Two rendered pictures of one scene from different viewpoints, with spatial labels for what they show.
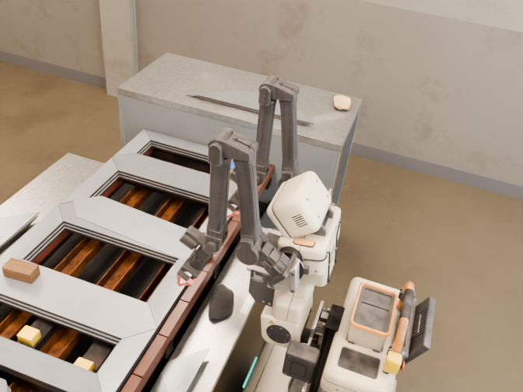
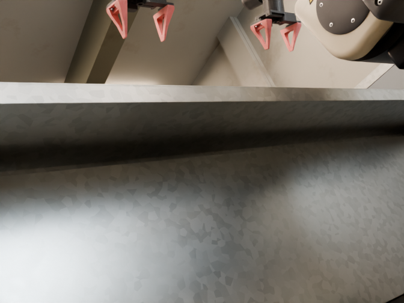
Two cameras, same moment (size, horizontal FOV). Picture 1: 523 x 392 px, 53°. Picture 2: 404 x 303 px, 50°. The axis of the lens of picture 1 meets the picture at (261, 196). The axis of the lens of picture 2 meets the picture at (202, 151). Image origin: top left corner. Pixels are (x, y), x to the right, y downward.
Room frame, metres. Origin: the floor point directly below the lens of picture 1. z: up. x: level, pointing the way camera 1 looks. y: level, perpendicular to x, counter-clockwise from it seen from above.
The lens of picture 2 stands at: (0.71, -0.22, 0.34)
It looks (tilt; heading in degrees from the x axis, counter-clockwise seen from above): 24 degrees up; 35
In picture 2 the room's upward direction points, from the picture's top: 24 degrees counter-clockwise
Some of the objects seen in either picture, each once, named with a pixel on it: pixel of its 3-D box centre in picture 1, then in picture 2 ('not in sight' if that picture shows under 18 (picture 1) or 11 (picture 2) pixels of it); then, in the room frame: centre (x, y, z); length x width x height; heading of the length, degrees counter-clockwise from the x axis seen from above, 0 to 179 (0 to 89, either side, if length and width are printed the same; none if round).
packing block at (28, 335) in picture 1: (29, 335); not in sight; (1.15, 0.77, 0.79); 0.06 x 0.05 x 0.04; 75
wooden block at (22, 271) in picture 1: (21, 271); not in sight; (1.38, 0.89, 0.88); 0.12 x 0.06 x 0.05; 80
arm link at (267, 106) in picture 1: (264, 134); not in sight; (1.73, 0.02, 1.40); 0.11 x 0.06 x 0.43; 164
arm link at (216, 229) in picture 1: (219, 195); not in sight; (1.31, 0.13, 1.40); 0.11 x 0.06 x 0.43; 164
